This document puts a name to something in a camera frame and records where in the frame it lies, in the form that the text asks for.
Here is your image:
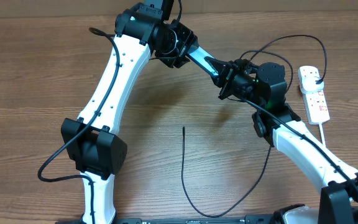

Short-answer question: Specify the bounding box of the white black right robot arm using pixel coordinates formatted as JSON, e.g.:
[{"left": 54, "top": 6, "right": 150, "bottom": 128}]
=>
[{"left": 205, "top": 57, "right": 358, "bottom": 223}]

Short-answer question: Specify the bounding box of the white charger adapter plug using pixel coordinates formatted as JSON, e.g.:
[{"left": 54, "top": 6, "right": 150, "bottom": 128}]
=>
[{"left": 300, "top": 76, "right": 324, "bottom": 94}]

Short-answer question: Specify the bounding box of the white power strip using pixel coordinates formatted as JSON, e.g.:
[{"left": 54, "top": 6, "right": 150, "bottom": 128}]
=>
[{"left": 298, "top": 65, "right": 330, "bottom": 124}]

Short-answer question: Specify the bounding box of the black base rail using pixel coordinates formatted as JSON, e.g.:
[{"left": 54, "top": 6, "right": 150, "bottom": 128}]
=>
[{"left": 54, "top": 214, "right": 279, "bottom": 224}]

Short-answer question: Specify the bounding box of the black charger cable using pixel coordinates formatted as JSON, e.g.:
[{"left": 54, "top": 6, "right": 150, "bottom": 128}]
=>
[{"left": 181, "top": 34, "right": 328, "bottom": 218}]

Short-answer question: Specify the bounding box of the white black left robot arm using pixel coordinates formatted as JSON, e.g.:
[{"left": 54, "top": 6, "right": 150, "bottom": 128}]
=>
[{"left": 61, "top": 1, "right": 195, "bottom": 223}]

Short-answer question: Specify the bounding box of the blue Galaxy smartphone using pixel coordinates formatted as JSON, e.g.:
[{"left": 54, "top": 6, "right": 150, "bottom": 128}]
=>
[{"left": 186, "top": 45, "right": 218, "bottom": 79}]

